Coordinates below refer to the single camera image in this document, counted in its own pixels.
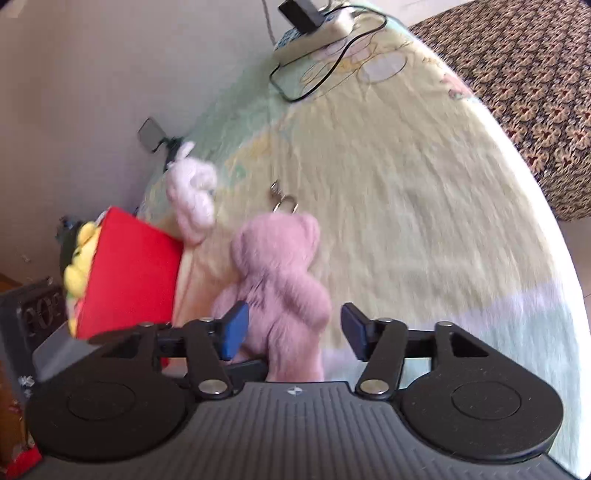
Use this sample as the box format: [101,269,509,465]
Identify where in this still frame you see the small metal hook clip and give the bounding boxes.
[270,180,300,215]

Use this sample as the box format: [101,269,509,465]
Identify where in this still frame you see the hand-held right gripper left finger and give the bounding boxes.
[99,300,250,401]

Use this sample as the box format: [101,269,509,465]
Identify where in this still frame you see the black charger adapter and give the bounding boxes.
[278,0,326,34]

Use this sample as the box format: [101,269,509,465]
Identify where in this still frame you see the black clip-on mirror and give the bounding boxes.
[137,117,185,169]

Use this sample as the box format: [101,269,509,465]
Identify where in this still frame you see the red printed package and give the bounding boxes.
[0,392,43,478]

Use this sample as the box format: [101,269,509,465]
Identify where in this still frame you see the brown floral patterned cloth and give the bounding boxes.
[409,0,591,222]

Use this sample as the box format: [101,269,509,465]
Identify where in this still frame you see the yellow tiger plush toy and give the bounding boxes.
[62,222,102,335]

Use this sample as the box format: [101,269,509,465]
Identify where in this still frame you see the white power strip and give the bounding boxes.
[272,4,356,63]

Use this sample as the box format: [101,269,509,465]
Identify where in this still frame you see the white bunny plush toy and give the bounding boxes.
[165,141,219,245]

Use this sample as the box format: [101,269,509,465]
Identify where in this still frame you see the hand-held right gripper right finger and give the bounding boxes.
[341,302,490,401]

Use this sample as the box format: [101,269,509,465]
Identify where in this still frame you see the red cardboard box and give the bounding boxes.
[74,207,184,340]

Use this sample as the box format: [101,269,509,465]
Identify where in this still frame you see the black charger cable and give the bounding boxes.
[262,0,389,103]

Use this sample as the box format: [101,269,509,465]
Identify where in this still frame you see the pink bear plush toy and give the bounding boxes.
[210,212,333,383]

